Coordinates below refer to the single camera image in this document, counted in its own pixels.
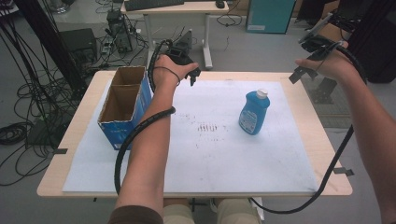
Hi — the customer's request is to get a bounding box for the blue cardboard box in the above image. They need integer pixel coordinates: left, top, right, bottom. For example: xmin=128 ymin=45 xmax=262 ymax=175
xmin=97 ymin=65 xmax=153 ymax=151

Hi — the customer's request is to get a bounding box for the person's right hand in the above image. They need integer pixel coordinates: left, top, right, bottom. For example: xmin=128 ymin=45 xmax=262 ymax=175
xmin=294 ymin=41 xmax=362 ymax=85

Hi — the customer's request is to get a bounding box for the person's left leg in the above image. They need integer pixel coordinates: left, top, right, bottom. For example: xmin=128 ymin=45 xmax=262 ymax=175
xmin=163 ymin=203 xmax=195 ymax=224

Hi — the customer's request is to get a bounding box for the black keyboard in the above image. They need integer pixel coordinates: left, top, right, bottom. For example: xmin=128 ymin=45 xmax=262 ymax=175
xmin=124 ymin=0 xmax=185 ymax=12

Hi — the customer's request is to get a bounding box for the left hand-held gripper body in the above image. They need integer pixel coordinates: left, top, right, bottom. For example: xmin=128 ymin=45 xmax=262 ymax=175
xmin=162 ymin=29 xmax=196 ymax=66

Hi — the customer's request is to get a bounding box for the brown cardboard box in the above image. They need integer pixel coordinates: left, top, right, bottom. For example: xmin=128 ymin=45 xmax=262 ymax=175
xmin=317 ymin=18 xmax=345 ymax=43

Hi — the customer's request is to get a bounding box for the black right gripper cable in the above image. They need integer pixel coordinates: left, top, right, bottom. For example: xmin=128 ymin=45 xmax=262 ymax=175
xmin=250 ymin=40 xmax=368 ymax=216

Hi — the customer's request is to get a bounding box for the white foam mat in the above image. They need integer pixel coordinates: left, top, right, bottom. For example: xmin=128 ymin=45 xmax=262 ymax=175
xmin=62 ymin=78 xmax=319 ymax=195

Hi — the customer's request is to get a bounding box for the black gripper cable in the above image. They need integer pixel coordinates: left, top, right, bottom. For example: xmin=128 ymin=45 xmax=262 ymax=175
xmin=114 ymin=39 xmax=177 ymax=195
xmin=250 ymin=40 xmax=368 ymax=216

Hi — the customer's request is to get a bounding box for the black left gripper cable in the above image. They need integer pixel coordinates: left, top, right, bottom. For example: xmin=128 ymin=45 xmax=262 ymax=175
xmin=114 ymin=39 xmax=177 ymax=195

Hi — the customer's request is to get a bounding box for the person's leg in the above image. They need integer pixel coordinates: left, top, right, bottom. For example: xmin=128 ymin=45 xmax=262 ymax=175
xmin=163 ymin=203 xmax=195 ymax=224
xmin=216 ymin=198 xmax=262 ymax=224

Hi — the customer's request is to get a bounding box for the person's right leg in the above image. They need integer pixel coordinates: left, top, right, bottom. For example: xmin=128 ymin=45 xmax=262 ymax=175
xmin=216 ymin=198 xmax=262 ymax=224

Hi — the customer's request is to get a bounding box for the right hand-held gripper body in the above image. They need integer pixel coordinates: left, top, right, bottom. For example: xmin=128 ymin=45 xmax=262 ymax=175
xmin=298 ymin=12 xmax=345 ymax=54

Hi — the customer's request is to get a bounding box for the blue plastic bottle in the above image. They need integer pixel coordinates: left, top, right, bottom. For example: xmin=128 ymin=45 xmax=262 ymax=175
xmin=238 ymin=88 xmax=271 ymax=136

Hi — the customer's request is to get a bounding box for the black case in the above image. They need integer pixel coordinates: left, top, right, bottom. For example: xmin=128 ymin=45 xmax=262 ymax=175
xmin=349 ymin=0 xmax=396 ymax=84

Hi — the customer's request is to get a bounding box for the white desk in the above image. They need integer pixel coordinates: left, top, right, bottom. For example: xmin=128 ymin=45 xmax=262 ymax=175
xmin=120 ymin=0 xmax=230 ymax=70

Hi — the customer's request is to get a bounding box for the bundle of black floor cables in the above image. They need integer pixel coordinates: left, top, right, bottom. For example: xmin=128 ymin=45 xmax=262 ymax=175
xmin=0 ymin=18 xmax=78 ymax=188

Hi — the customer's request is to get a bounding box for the grey floor mat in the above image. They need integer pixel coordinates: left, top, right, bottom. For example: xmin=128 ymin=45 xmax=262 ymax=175
xmin=302 ymin=77 xmax=367 ymax=129

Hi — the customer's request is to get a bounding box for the person's left hand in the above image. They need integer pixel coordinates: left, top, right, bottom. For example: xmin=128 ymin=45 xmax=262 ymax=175
xmin=152 ymin=55 xmax=200 ymax=93

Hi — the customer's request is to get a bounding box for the teal cabinet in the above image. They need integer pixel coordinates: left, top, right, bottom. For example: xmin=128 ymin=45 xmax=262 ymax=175
xmin=246 ymin=0 xmax=297 ymax=35

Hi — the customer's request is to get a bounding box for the grey metal post with base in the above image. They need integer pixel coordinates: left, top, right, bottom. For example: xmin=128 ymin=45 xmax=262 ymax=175
xmin=307 ymin=77 xmax=339 ymax=105

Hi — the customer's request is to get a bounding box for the black computer tower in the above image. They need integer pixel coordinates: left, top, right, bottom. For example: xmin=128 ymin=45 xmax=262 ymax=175
xmin=106 ymin=8 xmax=134 ymax=54

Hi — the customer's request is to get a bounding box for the black metal frame post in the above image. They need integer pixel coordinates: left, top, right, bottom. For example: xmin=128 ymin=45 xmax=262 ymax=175
xmin=13 ymin=0 xmax=88 ymax=101

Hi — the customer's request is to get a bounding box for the black box on floor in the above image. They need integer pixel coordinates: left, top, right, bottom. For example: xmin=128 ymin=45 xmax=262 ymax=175
xmin=59 ymin=28 xmax=98 ymax=68

